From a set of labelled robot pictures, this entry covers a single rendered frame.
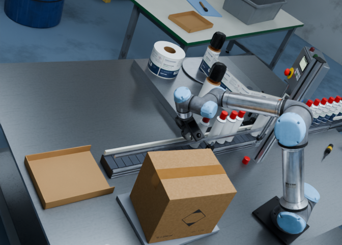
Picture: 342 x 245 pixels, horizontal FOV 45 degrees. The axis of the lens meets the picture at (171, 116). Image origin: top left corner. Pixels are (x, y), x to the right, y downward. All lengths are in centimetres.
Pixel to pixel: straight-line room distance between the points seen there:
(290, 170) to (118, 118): 94
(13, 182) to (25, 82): 63
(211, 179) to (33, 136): 84
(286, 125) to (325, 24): 521
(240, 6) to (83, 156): 259
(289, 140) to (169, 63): 110
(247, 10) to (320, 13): 287
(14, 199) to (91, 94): 73
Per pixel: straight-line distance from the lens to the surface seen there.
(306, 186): 198
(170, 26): 343
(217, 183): 164
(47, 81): 233
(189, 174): 161
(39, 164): 187
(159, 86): 247
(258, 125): 237
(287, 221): 185
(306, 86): 207
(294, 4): 698
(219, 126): 212
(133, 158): 194
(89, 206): 176
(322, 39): 680
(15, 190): 256
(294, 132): 163
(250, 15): 404
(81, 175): 186
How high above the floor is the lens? 219
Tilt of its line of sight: 35 degrees down
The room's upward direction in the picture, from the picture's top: 23 degrees clockwise
